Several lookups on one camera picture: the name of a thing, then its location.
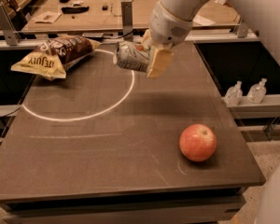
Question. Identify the tan envelope on table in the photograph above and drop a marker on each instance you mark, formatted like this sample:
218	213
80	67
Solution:
47	17

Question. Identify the brown yellow chip bag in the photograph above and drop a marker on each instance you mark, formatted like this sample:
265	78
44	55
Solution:
54	57

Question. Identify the right metal bracket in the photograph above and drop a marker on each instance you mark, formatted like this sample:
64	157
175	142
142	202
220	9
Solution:
242	29

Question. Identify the white paper sheet near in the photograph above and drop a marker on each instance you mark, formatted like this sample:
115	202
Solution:
200	20

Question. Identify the clear plastic bottle right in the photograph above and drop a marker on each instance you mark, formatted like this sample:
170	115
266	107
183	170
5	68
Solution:
257	92

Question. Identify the small black block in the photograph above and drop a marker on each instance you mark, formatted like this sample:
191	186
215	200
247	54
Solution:
104	7

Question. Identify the middle metal bracket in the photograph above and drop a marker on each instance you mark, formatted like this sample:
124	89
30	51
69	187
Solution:
127	20

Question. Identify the left metal bracket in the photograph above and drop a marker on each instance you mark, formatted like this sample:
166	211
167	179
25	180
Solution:
10	34

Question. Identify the metal bracket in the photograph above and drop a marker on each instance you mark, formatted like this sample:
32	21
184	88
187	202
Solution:
242	29
10	34
127	20

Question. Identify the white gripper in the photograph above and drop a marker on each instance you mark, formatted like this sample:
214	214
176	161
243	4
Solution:
165	28

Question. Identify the clear plastic bottle left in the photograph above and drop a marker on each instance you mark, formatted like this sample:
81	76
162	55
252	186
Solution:
233	94

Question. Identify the clear plastic bottle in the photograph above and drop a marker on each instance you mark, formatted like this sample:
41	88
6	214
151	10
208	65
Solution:
233	94
257	92

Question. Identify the black tool on back table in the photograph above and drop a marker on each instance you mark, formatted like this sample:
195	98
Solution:
74	10

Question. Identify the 7up soda can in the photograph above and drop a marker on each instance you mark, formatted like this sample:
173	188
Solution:
131	56

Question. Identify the red apple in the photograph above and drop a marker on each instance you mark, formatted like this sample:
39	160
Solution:
198	142

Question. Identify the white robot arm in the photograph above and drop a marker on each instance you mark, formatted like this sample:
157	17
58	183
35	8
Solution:
263	18

